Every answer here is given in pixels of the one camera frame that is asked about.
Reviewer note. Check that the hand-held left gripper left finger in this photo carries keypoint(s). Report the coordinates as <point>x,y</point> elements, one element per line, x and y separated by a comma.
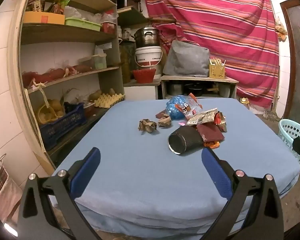
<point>86,172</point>

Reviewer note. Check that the small pink paper scrap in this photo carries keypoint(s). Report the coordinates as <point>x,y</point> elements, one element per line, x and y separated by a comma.
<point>182,123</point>

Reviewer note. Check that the yellow utensil holder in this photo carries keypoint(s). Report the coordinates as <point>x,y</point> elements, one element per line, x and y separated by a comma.
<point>217,71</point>

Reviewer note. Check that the yellow cardboard box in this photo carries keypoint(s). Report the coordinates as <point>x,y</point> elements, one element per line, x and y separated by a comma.
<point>43,18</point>

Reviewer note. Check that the white cabinet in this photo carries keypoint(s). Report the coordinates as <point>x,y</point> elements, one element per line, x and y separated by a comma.
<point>140,91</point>

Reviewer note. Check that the red striped cloth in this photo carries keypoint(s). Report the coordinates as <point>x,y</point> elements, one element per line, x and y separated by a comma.
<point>215,30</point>

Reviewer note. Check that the small wooden table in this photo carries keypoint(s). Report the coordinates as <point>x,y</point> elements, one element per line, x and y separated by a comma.
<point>197,78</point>

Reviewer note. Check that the red mesh bag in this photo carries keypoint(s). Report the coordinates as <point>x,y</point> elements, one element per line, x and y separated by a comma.
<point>52,74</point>

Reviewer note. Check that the green plastic tray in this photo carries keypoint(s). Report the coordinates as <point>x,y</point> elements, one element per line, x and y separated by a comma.
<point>82,23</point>

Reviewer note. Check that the pink cloth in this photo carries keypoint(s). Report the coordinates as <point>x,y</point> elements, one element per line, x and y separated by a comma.
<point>5,197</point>

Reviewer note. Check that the brown paper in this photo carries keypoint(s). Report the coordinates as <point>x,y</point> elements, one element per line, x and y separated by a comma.
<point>147,125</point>
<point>164,121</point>

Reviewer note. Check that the pink wrapper trash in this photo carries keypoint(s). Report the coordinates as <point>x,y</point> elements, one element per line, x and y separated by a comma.
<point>192,106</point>

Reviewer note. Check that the wooden shelf unit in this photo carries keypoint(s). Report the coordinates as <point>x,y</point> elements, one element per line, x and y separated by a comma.
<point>65,36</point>

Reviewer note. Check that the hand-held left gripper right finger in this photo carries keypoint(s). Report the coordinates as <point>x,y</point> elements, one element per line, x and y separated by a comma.
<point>216,172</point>

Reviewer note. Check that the red plastic basket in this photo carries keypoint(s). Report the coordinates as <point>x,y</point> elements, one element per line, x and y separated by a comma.
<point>143,76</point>

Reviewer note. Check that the blue plastic crate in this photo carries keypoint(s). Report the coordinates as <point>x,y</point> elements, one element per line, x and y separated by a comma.
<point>62,125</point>

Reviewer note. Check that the large amber oil bottle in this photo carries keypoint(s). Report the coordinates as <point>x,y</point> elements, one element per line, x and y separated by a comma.
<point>125,65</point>

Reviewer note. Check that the yellow wicker basket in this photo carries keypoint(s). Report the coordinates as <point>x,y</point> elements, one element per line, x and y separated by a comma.
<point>50,111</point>

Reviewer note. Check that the black paper cup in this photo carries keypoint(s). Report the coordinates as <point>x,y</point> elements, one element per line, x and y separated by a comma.
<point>183,140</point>

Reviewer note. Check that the small maroon wrapper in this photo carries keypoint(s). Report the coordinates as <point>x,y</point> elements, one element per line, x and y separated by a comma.
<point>161,115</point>

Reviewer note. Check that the black pot under table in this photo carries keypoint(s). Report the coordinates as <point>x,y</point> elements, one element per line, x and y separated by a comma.
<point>193,88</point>

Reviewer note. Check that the white plastic bucket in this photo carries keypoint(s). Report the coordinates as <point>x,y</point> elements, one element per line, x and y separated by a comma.
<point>148,57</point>

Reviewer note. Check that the light blue plastic basket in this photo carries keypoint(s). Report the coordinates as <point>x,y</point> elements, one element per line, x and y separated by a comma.
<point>290,132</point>

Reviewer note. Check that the yellow egg carton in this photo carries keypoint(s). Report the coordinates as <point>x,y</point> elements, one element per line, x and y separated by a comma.
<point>108,100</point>

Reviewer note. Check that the metal cooking pot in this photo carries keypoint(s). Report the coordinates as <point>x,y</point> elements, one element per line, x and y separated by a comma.
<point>146,36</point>

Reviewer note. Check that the blue plastic bag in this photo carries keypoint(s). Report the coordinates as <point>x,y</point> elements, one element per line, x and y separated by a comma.
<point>174,107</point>

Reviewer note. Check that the clear plastic container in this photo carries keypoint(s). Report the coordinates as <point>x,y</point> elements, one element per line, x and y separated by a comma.
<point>100,61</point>

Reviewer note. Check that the beige printed snack wrapper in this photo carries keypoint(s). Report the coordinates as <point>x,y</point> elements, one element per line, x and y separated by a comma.
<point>202,118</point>

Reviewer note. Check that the red square container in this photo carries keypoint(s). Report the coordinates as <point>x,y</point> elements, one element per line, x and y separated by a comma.
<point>108,27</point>

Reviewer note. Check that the hanging plastic bag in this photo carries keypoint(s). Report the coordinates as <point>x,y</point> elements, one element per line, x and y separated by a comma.
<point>281,28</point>

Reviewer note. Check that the brown door frame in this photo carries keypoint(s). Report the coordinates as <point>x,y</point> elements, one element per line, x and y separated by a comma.
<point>286,55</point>

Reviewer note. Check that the orange snack wrapper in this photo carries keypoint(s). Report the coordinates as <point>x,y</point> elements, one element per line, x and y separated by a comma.
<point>212,144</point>

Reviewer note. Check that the red foil wrapper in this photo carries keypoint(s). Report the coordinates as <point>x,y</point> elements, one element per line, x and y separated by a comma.
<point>220,121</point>

